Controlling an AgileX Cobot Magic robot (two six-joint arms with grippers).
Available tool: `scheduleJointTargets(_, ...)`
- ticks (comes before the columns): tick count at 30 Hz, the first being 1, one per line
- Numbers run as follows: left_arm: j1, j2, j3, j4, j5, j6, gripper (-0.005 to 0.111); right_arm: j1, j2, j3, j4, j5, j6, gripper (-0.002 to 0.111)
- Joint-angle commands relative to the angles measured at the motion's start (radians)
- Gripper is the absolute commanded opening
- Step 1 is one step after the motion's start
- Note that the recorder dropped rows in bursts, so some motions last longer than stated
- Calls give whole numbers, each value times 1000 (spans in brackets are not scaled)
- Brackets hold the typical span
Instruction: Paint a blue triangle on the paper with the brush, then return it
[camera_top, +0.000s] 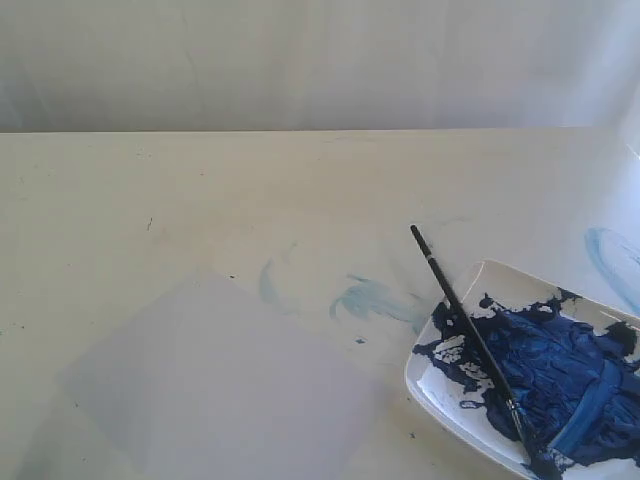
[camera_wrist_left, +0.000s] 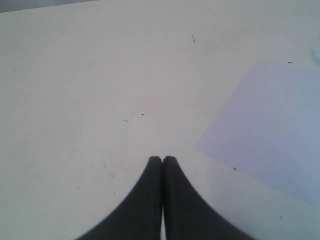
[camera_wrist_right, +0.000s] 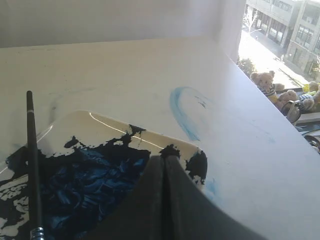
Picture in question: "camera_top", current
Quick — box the white plate with blue paint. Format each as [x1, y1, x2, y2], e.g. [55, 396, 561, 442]
[405, 260, 639, 479]

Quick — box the white sheet of paper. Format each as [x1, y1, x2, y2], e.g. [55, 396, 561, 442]
[14, 268, 386, 480]

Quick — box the black paintbrush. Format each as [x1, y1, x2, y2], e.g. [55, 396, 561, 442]
[410, 224, 561, 479]

